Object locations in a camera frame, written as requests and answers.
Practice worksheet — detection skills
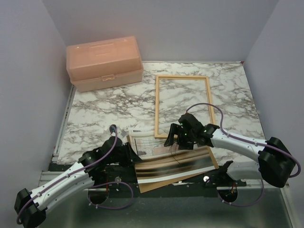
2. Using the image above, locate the pink translucent plastic box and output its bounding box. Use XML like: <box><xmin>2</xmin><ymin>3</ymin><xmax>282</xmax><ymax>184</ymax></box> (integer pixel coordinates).
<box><xmin>66</xmin><ymin>36</ymin><xmax>143</xmax><ymax>92</ymax></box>

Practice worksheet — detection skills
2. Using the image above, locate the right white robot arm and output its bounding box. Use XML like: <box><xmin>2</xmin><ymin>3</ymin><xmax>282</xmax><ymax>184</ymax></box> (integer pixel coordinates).
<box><xmin>164</xmin><ymin>113</ymin><xmax>296</xmax><ymax>188</ymax></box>

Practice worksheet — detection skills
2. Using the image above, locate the green handled screwdriver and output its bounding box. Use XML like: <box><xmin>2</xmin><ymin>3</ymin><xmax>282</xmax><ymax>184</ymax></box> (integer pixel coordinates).
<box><xmin>109</xmin><ymin>124</ymin><xmax>117</xmax><ymax>133</ymax></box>

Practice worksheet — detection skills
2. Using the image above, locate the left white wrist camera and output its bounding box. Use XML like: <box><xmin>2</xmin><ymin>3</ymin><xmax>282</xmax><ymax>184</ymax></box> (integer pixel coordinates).
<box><xmin>118</xmin><ymin>130</ymin><xmax>128</xmax><ymax>142</ymax></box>

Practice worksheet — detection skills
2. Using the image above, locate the light wooden picture frame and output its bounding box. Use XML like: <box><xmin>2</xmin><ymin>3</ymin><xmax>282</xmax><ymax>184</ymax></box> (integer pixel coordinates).
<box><xmin>154</xmin><ymin>75</ymin><xmax>213</xmax><ymax>139</ymax></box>

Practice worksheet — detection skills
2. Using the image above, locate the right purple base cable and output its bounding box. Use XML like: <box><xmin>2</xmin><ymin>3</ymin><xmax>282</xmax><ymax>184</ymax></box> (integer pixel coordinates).
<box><xmin>216</xmin><ymin>180</ymin><xmax>266</xmax><ymax>208</ymax></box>

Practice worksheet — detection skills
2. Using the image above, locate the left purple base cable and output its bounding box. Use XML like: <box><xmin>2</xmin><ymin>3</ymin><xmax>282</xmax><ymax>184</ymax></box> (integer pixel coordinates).
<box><xmin>88</xmin><ymin>182</ymin><xmax>134</xmax><ymax>210</ymax></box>

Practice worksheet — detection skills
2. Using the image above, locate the plant photo with backing board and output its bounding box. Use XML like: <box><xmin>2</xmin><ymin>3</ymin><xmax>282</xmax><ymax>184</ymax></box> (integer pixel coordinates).
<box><xmin>127</xmin><ymin>127</ymin><xmax>214</xmax><ymax>185</ymax></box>

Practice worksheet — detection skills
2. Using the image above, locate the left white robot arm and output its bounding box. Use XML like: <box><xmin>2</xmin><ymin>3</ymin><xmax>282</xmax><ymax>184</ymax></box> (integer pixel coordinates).
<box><xmin>14</xmin><ymin>136</ymin><xmax>142</xmax><ymax>228</ymax></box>

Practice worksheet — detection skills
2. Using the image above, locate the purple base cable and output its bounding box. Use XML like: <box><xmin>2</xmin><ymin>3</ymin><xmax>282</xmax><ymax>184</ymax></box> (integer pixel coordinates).
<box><xmin>88</xmin><ymin>182</ymin><xmax>134</xmax><ymax>210</ymax></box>
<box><xmin>216</xmin><ymin>180</ymin><xmax>266</xmax><ymax>208</ymax></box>

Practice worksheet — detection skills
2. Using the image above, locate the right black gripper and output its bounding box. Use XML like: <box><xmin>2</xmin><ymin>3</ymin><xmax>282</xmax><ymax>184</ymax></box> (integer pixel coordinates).
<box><xmin>164</xmin><ymin>123</ymin><xmax>196</xmax><ymax>150</ymax></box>

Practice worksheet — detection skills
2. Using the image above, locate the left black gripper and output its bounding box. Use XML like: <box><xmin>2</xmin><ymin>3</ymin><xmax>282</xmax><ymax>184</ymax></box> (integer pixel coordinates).
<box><xmin>106</xmin><ymin>142</ymin><xmax>143</xmax><ymax>168</ymax></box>

